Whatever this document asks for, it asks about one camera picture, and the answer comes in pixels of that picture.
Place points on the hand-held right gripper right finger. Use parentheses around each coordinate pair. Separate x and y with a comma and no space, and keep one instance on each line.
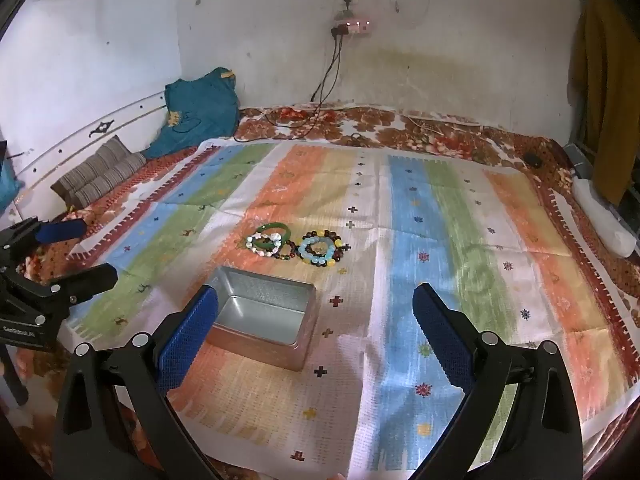
(440,335)

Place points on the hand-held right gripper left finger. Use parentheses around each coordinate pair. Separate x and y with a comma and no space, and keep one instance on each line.
(190,330)

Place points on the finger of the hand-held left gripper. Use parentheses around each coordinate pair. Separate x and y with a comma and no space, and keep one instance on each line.
(85,282)
(60,231)

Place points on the silver metal tin box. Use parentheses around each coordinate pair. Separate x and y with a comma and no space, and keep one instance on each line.
(260,315)

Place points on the green jade bangle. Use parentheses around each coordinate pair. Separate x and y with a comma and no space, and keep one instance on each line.
(280,227)

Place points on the striped brown pillow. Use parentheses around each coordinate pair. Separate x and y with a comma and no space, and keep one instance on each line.
(100,175)

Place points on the teal cloth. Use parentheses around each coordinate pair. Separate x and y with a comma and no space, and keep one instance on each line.
(7,185)

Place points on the colourful striped mat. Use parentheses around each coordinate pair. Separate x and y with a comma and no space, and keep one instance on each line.
(400,260)

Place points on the white bed headboard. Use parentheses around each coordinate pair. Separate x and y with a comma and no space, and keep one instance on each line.
(75,140)

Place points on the teal garment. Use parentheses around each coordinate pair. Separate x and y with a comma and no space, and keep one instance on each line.
(200,105)

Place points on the white rolled bundle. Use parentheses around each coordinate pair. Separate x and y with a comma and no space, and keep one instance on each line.
(600,220)

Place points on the small black object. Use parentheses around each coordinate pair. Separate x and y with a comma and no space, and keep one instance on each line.
(533,160)

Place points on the mustard hanging cloth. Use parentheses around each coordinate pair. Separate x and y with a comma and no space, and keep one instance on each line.
(605,85)

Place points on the pink power strip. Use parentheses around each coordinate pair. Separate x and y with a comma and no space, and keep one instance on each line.
(357,26)

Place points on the grey metal frame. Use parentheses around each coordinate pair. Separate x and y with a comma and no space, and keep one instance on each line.
(577,157)

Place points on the wall socket with plug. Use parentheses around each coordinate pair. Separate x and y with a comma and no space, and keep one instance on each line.
(346,2)

